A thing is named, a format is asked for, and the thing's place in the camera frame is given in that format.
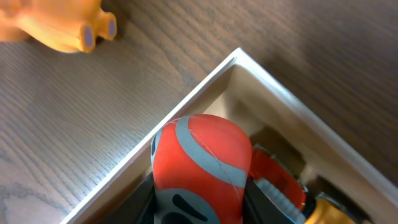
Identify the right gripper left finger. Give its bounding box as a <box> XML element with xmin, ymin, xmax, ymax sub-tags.
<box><xmin>101</xmin><ymin>173</ymin><xmax>155</xmax><ymax>224</ymax></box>

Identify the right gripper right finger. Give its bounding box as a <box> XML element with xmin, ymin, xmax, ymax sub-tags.
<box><xmin>243</xmin><ymin>179</ymin><xmax>294</xmax><ymax>224</ymax></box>

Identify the red toy fire truck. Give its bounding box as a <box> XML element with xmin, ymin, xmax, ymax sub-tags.
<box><xmin>249</xmin><ymin>144</ymin><xmax>306</xmax><ymax>224</ymax></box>

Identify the yellow grey toy truck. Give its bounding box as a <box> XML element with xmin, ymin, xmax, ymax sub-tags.
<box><xmin>302</xmin><ymin>192</ymin><xmax>361</xmax><ymax>224</ymax></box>

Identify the red ball with face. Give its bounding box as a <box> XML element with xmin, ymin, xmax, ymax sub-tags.
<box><xmin>150</xmin><ymin>114</ymin><xmax>252</xmax><ymax>224</ymax></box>

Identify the orange toy dinosaur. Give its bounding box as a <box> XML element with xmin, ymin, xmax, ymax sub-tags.
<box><xmin>1</xmin><ymin>0</ymin><xmax>118</xmax><ymax>53</ymax></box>

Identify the white cardboard box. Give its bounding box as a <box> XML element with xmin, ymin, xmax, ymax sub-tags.
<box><xmin>60</xmin><ymin>47</ymin><xmax>398</xmax><ymax>224</ymax></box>

